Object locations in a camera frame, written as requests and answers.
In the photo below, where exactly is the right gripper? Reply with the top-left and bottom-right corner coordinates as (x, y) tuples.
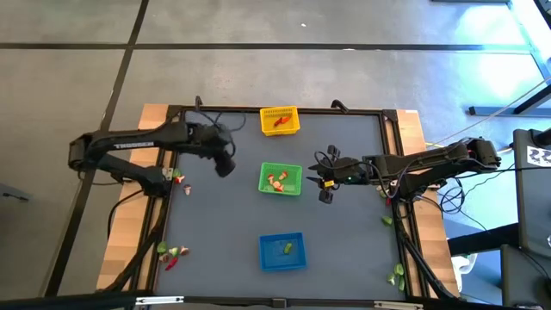
(306, 157), (369, 186)

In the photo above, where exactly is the green plastic basket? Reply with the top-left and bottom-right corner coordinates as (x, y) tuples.
(257, 161), (304, 197)

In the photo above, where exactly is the yellow plastic basket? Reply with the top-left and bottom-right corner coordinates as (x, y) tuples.
(259, 105), (301, 138)

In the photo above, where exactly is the blue plastic basket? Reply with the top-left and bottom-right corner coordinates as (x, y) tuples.
(257, 232), (307, 272)

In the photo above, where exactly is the light wooden table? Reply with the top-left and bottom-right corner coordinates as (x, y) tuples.
(95, 102), (461, 298)

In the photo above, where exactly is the white plastic object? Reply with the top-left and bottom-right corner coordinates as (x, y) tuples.
(450, 252), (479, 294)

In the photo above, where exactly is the black metal base bar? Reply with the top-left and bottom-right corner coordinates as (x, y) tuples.
(447, 222), (520, 256)

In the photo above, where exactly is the black desk leg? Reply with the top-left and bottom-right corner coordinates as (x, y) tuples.
(467, 72), (551, 117)

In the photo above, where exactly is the grey floor object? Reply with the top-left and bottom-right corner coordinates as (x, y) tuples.
(0, 183), (32, 203)

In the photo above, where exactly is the black equipment cart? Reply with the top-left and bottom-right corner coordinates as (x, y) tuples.
(511, 127), (551, 259)

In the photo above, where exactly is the black white marker tag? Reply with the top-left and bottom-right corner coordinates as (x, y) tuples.
(526, 145), (551, 168)

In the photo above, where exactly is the black rig beam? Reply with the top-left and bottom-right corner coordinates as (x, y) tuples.
(0, 291), (551, 310)

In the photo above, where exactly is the black equipment box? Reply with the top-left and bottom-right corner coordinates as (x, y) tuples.
(500, 244), (551, 309)

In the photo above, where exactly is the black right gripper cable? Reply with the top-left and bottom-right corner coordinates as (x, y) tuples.
(312, 144), (367, 173)

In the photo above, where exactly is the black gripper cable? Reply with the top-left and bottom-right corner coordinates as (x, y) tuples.
(312, 144), (367, 173)
(189, 109), (249, 135)

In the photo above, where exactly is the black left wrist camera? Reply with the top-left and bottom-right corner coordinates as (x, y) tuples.
(214, 149), (238, 179)

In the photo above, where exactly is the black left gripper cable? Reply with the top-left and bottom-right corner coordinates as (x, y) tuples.
(189, 109), (249, 135)

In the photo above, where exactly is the black aluminium table frame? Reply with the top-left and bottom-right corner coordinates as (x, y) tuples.
(96, 104), (461, 302)

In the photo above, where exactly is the black coiled cable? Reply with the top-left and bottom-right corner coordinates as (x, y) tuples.
(437, 165), (467, 215)

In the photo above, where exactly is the black power cable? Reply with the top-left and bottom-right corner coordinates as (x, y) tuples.
(106, 188), (145, 242)

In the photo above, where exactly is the silver beam bracket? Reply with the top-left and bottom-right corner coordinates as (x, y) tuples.
(373, 301), (425, 310)
(135, 295), (185, 307)

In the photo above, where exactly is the cream yellow floor cable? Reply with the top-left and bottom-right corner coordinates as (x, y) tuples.
(424, 76), (551, 157)

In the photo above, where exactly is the black long cable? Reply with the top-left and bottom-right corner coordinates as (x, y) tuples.
(451, 165), (551, 180)

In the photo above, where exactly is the thin dark desk frame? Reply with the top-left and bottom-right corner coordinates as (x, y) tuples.
(430, 0), (551, 83)

